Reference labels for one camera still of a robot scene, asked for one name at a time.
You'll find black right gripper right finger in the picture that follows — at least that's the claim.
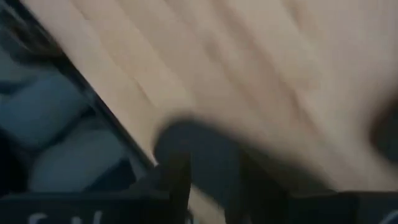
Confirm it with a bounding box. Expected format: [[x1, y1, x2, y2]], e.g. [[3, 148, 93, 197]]
[[226, 155, 289, 224]]

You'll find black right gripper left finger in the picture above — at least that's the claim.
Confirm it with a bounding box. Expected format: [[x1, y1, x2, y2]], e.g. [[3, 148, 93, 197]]
[[167, 146, 193, 224]]

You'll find dark grey slide sandal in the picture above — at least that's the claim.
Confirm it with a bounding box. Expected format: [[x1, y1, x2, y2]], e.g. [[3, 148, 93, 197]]
[[154, 116, 246, 212]]

